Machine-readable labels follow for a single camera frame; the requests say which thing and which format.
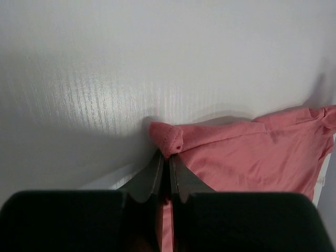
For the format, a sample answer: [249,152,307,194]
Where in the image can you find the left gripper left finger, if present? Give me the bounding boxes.
[1,151,164,251]

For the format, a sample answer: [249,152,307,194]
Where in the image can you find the red t shirt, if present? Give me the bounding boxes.
[148,104,336,252]

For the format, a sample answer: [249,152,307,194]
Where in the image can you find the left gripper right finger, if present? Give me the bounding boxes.
[169,155,330,251]

